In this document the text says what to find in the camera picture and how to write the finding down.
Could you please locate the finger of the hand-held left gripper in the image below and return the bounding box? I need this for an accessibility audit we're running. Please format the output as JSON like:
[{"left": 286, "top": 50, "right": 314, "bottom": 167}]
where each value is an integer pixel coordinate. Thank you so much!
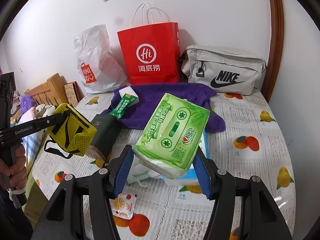
[{"left": 49, "top": 112, "right": 72, "bottom": 125}]

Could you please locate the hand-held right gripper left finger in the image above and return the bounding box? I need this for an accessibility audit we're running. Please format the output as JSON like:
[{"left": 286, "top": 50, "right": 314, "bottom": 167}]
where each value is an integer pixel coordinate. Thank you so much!
[{"left": 32, "top": 144, "right": 135, "bottom": 240}]

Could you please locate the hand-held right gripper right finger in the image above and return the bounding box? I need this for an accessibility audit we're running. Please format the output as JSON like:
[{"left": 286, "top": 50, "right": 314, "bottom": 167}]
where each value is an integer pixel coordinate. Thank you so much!
[{"left": 191, "top": 150, "right": 293, "bottom": 240}]

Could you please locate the yellow mesh pouch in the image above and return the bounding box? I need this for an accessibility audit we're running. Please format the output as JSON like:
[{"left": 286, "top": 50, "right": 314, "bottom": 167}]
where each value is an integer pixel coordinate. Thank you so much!
[{"left": 44, "top": 103, "right": 97, "bottom": 158}]

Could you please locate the orange print snack packet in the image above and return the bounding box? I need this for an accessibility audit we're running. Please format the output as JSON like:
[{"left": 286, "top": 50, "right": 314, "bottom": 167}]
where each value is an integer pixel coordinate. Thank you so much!
[{"left": 110, "top": 194, "right": 137, "bottom": 220}]

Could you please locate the green tissue pack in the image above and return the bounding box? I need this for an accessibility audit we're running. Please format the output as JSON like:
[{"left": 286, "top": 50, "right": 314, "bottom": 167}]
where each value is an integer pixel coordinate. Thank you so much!
[{"left": 132, "top": 92, "right": 210, "bottom": 180}]

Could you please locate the green snack packet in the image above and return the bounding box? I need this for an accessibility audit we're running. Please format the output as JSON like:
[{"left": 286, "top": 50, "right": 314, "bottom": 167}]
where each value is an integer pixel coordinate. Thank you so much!
[{"left": 110, "top": 94, "right": 133, "bottom": 119}]

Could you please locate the purple fabric tray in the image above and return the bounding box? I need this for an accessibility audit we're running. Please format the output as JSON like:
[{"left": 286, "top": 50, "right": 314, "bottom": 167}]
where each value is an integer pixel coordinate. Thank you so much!
[{"left": 101, "top": 82, "right": 225, "bottom": 133}]

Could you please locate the person's left hand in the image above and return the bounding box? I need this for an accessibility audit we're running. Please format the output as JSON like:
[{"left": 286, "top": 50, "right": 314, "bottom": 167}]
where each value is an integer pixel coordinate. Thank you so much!
[{"left": 0, "top": 145, "right": 27, "bottom": 193}]

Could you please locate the striped pillow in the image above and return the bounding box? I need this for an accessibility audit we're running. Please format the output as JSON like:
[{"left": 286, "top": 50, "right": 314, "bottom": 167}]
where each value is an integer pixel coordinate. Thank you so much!
[{"left": 15, "top": 110, "right": 48, "bottom": 153}]

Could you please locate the white black-dotted plush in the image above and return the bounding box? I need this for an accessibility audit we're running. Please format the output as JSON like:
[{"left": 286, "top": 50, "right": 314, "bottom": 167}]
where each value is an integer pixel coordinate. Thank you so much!
[{"left": 34, "top": 104, "right": 55, "bottom": 120}]

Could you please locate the blue tissue box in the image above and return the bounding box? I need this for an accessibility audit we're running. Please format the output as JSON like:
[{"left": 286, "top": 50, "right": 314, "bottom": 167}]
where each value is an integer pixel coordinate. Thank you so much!
[{"left": 162, "top": 130, "right": 208, "bottom": 187}]

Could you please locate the purple fuzzy cushion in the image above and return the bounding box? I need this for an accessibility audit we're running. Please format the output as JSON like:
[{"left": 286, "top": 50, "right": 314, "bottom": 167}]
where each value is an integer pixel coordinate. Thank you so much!
[{"left": 20, "top": 96, "right": 38, "bottom": 115}]

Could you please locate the illustrated book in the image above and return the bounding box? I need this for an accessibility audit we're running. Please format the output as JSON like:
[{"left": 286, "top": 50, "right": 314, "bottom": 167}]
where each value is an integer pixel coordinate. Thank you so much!
[{"left": 64, "top": 81, "right": 80, "bottom": 105}]

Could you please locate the wooden bed headboard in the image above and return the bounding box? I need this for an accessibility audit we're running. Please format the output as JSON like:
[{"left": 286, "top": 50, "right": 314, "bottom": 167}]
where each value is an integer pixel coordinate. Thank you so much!
[{"left": 24, "top": 73, "right": 68, "bottom": 105}]

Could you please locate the fruit print tablecloth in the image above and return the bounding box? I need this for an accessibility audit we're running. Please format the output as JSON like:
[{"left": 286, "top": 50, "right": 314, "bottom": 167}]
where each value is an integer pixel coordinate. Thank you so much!
[{"left": 31, "top": 90, "right": 297, "bottom": 240}]

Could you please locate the dark green tin box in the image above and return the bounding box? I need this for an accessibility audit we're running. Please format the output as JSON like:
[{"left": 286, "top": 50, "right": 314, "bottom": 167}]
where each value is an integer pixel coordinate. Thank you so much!
[{"left": 87, "top": 112, "right": 120, "bottom": 160}]

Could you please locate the white plastic shopping bag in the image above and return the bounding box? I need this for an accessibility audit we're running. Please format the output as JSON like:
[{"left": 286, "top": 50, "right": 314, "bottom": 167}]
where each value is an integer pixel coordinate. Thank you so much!
[{"left": 73, "top": 24, "right": 130, "bottom": 94}]

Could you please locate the red paper bag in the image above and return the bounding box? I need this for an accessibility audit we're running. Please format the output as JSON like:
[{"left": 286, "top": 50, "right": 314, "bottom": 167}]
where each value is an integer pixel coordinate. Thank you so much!
[{"left": 117, "top": 2, "right": 181, "bottom": 85}]

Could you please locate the grey waist bag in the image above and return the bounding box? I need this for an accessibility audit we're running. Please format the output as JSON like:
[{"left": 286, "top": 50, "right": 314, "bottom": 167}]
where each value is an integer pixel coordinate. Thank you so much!
[{"left": 178, "top": 45, "right": 267, "bottom": 96}]

